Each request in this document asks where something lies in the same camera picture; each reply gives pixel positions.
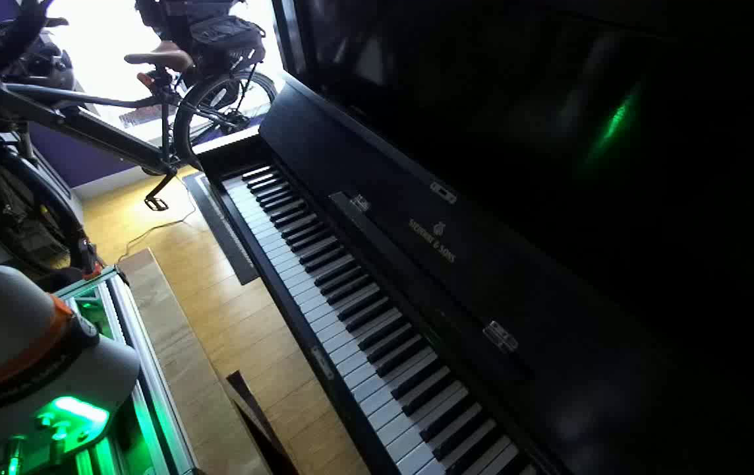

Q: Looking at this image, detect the thin floor cable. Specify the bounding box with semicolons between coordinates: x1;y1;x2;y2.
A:
114;202;199;267

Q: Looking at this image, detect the long light wooden bench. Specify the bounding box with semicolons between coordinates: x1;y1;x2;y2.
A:
116;248;275;475

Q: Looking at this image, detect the white robot arm orange ring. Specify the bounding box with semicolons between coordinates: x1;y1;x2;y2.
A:
0;246;145;475

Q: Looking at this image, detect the black slanted board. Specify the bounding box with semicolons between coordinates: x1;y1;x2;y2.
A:
224;367;304;475

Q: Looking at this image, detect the dark grey floor mat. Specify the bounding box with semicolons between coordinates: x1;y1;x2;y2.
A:
181;171;261;287

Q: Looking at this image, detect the black upright piano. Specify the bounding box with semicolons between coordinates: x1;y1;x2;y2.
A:
194;0;754;475

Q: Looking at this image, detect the black bicycle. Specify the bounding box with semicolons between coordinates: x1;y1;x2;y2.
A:
0;0;280;277

